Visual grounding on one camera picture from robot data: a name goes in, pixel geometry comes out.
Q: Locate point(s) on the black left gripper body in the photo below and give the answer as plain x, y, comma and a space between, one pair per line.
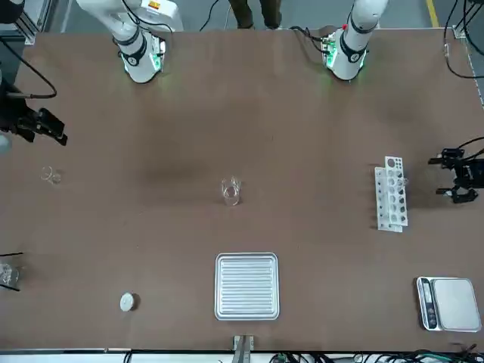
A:
472, 172

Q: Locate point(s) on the white slotted edge strip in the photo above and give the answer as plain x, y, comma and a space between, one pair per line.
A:
477, 75

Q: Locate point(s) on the clear glass test tube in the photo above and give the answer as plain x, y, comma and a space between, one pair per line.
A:
404, 182

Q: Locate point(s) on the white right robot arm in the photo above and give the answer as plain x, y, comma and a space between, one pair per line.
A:
140, 56

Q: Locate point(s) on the white box with yellow label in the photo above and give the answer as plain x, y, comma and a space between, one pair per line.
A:
162, 11

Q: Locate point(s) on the person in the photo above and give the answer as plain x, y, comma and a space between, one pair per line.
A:
242, 13

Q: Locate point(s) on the aluminium frame post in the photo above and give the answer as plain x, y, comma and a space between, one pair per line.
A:
32, 22
244, 348

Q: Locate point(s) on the small clear glass beaker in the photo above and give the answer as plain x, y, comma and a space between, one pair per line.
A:
52, 175

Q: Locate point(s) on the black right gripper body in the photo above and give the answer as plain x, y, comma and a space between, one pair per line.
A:
13, 117

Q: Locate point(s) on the silver digital scale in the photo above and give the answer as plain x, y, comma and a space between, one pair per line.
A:
452, 304

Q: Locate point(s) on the white test tube rack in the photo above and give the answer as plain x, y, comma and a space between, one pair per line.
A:
391, 200

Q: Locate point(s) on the round glass flask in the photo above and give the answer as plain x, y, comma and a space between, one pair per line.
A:
7, 274

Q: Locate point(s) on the ribbed metal tray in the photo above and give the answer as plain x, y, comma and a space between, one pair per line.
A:
246, 286

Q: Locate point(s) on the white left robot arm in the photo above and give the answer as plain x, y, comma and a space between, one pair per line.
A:
351, 49

